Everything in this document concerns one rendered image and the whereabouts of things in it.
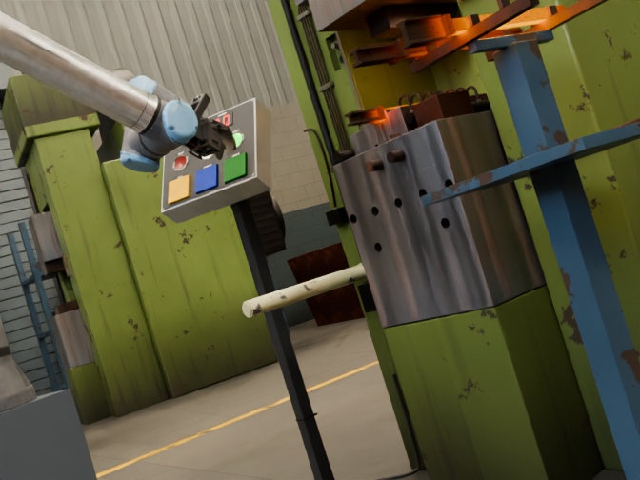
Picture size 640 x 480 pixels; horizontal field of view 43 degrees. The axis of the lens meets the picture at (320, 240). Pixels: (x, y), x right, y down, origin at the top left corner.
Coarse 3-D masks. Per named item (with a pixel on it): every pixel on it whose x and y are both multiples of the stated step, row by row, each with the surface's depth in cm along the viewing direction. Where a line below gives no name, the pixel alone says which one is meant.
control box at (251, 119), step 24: (240, 120) 239; (264, 120) 241; (240, 144) 235; (264, 144) 237; (168, 168) 247; (192, 168) 242; (264, 168) 232; (168, 192) 243; (192, 192) 238; (216, 192) 233; (240, 192) 234; (168, 216) 243; (192, 216) 244
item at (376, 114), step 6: (378, 108) 207; (390, 108) 210; (348, 114) 202; (354, 114) 203; (360, 114) 204; (366, 114) 205; (372, 114) 207; (378, 114) 207; (384, 114) 207; (354, 120) 203; (360, 120) 202; (366, 120) 204; (372, 120) 206; (378, 120) 207; (348, 126) 203
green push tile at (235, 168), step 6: (234, 156) 234; (240, 156) 232; (246, 156) 232; (228, 162) 234; (234, 162) 233; (240, 162) 231; (246, 162) 231; (228, 168) 233; (234, 168) 232; (240, 168) 231; (246, 168) 230; (228, 174) 232; (234, 174) 231; (240, 174) 229; (246, 174) 229; (228, 180) 231
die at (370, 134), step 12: (480, 96) 224; (396, 108) 204; (408, 108) 205; (384, 120) 208; (396, 120) 205; (360, 132) 215; (372, 132) 212; (384, 132) 209; (396, 132) 206; (360, 144) 216; (372, 144) 213
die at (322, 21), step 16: (320, 0) 216; (336, 0) 212; (352, 0) 207; (368, 0) 205; (384, 0) 209; (400, 0) 213; (416, 0) 218; (432, 0) 222; (448, 0) 227; (320, 16) 217; (336, 16) 213; (352, 16) 215
